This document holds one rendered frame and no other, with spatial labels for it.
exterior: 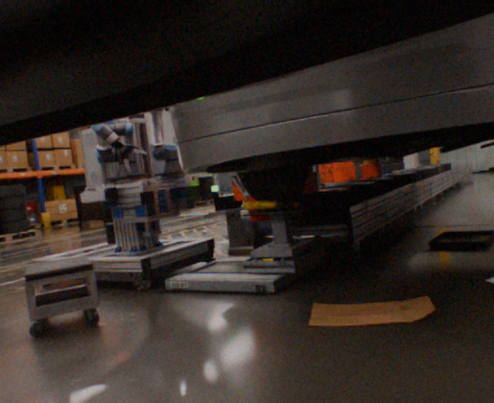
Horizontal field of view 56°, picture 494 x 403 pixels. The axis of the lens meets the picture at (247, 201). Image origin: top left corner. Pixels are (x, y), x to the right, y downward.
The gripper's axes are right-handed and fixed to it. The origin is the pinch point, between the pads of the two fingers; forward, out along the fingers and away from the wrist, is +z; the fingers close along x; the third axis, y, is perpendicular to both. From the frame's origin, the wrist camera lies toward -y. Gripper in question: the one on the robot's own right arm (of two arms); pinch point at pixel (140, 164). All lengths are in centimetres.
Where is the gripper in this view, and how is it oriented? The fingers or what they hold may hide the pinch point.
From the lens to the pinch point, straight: 291.8
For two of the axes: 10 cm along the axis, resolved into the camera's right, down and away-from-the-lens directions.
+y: -3.2, -0.1, 9.5
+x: -6.4, 7.4, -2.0
